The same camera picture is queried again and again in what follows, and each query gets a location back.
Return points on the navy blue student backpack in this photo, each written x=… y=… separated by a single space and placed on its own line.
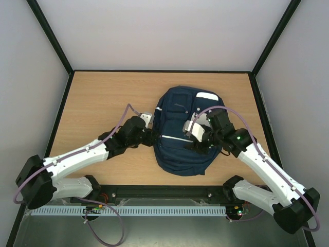
x=178 y=105

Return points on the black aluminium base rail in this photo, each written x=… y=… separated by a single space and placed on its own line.
x=114 y=194

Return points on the left controller circuit board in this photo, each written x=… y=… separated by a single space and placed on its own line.
x=93 y=209

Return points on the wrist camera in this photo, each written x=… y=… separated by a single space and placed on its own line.
x=195 y=130
x=148 y=118

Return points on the light blue slotted cable duct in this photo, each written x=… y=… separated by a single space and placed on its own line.
x=175 y=211

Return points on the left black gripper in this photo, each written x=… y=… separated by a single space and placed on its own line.
x=151 y=138

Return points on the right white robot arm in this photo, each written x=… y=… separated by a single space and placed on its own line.
x=289 y=202

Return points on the controller circuit board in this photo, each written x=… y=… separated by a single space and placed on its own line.
x=238 y=210
x=93 y=209

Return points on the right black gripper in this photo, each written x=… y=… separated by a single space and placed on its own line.
x=203 y=144

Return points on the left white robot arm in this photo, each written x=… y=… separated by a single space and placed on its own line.
x=44 y=179

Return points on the right controller circuit board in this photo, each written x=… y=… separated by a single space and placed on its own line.
x=238 y=210

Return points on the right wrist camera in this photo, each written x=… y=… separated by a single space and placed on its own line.
x=195 y=130

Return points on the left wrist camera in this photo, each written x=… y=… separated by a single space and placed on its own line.
x=148 y=118

